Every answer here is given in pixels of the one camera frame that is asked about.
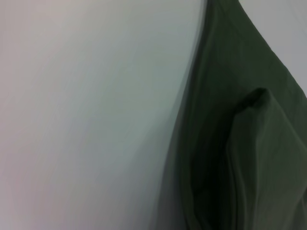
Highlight dark green t-shirt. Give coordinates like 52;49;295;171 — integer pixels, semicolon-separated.
155;0;307;230

